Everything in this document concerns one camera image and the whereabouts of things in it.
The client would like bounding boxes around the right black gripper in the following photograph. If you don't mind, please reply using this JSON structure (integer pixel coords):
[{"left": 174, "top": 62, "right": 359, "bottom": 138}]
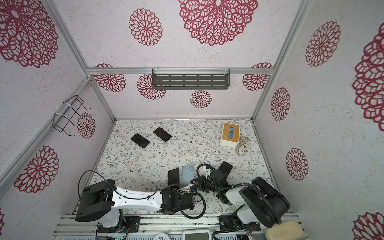
[{"left": 190, "top": 175, "right": 221, "bottom": 195}]

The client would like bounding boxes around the black phone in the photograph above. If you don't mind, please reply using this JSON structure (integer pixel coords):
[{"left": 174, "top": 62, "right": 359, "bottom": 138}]
[
  {"left": 131, "top": 134, "right": 151, "bottom": 149},
  {"left": 154, "top": 127, "right": 172, "bottom": 142},
  {"left": 219, "top": 162, "right": 233, "bottom": 179}
]

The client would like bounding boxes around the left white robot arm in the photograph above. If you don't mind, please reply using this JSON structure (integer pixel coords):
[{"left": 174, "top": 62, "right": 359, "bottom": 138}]
[{"left": 75, "top": 180, "right": 195, "bottom": 231}]

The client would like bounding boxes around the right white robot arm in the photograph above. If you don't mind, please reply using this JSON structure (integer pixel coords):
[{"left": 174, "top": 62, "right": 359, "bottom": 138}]
[{"left": 191, "top": 166, "right": 291, "bottom": 228}]

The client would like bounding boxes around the white round timer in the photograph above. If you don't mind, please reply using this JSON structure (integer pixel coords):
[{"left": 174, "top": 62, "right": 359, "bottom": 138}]
[{"left": 154, "top": 233, "right": 171, "bottom": 240}]

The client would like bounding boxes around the white display device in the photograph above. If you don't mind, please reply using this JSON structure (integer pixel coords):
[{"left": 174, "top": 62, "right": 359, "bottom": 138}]
[{"left": 182, "top": 229, "right": 212, "bottom": 240}]

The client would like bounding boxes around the white wooden-top tissue box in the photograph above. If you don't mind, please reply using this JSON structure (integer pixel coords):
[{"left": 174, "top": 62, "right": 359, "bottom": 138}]
[{"left": 220, "top": 123, "right": 240, "bottom": 148}]

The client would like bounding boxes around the beige sponge block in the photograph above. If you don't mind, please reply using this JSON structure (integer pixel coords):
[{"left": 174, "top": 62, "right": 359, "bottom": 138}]
[{"left": 265, "top": 221, "right": 304, "bottom": 240}]

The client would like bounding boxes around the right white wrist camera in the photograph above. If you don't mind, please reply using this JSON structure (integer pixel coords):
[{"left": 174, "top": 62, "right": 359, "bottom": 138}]
[{"left": 202, "top": 166, "right": 212, "bottom": 178}]

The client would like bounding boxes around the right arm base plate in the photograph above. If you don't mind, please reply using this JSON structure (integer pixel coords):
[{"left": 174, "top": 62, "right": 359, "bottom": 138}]
[{"left": 219, "top": 215, "right": 261, "bottom": 232}]

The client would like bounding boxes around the right black corrugated cable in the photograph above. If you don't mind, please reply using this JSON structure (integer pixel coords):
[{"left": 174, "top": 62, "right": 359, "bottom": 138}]
[{"left": 196, "top": 163, "right": 283, "bottom": 240}]

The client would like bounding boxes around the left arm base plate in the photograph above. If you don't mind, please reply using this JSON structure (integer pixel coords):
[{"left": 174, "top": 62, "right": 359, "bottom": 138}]
[{"left": 97, "top": 216, "right": 141, "bottom": 234}]

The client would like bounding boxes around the grey wall shelf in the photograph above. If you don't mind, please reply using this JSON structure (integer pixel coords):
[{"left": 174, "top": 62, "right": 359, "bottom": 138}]
[{"left": 152, "top": 69, "right": 231, "bottom": 90}]

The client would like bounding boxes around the black wire wall rack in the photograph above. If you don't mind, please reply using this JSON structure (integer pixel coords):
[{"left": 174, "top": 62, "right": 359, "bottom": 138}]
[{"left": 52, "top": 95, "right": 92, "bottom": 137}]

